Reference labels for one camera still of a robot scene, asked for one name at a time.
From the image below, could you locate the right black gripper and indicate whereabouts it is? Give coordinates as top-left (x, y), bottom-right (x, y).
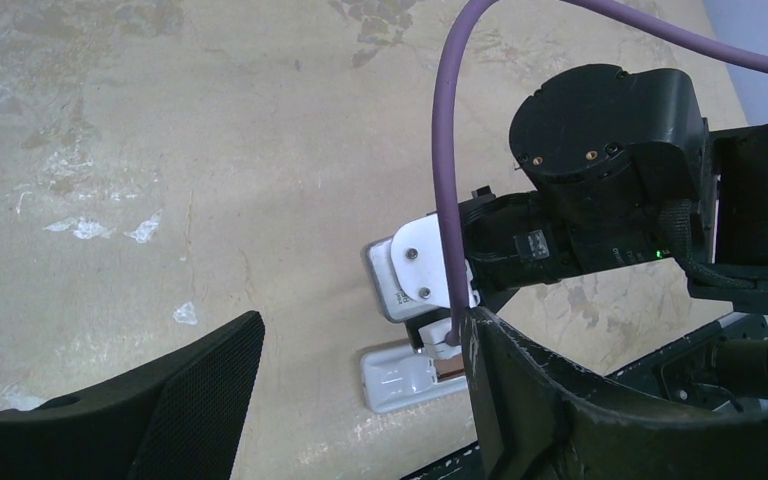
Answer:
top-left (460, 186), bottom-right (583, 312)

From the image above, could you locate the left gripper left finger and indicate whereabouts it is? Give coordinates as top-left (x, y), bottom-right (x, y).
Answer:
top-left (0, 311), bottom-right (265, 479)

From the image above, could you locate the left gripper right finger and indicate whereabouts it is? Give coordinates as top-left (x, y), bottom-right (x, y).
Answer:
top-left (461, 308), bottom-right (768, 479)

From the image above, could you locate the white remote control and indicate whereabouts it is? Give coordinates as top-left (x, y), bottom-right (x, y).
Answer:
top-left (359, 343), bottom-right (467, 414)

